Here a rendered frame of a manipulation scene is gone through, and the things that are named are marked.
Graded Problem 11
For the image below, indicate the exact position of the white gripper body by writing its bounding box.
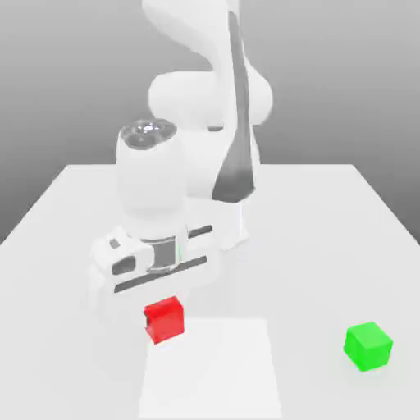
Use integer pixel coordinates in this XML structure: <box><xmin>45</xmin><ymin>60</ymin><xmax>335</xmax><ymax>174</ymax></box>
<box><xmin>86</xmin><ymin>252</ymin><xmax>220</xmax><ymax>318</ymax></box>

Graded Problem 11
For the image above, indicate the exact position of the small red cube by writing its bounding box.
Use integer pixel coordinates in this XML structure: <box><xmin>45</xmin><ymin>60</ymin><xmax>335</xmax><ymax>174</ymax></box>
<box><xmin>143</xmin><ymin>295</ymin><xmax>185</xmax><ymax>345</ymax></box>

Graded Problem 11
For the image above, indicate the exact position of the small green cube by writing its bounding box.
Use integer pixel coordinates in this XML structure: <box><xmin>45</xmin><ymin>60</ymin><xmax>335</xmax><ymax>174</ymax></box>
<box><xmin>343</xmin><ymin>321</ymin><xmax>394</xmax><ymax>373</ymax></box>

